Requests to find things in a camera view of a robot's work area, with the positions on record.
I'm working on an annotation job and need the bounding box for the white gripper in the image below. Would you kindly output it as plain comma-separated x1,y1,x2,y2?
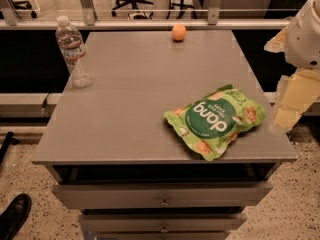
264,0,320,134

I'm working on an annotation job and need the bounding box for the orange fruit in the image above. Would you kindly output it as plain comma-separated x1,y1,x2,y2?
172,24,186,41

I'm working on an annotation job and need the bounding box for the clear plastic water bottle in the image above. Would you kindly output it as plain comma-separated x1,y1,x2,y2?
56,16,94,88

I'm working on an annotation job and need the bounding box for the green snack chip bag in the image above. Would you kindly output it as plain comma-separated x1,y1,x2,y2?
164,85,266,161

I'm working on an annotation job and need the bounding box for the upper grey drawer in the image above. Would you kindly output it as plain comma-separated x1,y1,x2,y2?
52,182,272,210

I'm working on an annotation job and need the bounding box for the grey drawer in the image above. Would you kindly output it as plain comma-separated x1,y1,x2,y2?
79,214,247,233
52,182,272,210

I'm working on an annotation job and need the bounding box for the lower grey drawer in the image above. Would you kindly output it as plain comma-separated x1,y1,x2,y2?
79,214,247,233

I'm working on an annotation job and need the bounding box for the grey drawer cabinet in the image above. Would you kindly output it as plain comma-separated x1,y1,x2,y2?
33,30,296,240

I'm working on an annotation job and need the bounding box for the metal railing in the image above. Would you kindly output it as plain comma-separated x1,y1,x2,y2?
0,0,291,30

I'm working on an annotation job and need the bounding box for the black pole on floor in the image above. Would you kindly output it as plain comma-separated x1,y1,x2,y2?
0,131,14,165

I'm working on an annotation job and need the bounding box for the black shoe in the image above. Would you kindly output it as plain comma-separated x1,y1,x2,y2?
0,193,32,240

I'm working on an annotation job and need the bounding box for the black cable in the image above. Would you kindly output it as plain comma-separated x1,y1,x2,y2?
41,92,53,118

